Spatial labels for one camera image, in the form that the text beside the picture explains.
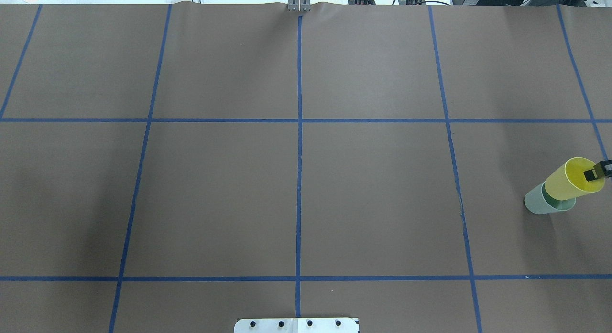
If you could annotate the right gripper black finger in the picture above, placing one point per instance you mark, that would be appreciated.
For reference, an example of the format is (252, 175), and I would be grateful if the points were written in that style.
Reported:
(600, 170)

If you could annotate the yellow plastic cup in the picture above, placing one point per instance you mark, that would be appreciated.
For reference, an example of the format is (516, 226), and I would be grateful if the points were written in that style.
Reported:
(569, 180)

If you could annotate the pale green plastic cup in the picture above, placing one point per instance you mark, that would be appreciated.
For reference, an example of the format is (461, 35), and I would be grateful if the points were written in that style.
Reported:
(539, 201)

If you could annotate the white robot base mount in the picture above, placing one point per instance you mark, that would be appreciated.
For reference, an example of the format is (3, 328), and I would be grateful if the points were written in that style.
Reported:
(298, 325)

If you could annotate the aluminium frame post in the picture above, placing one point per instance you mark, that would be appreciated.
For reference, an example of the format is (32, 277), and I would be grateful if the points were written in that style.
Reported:
(299, 5)

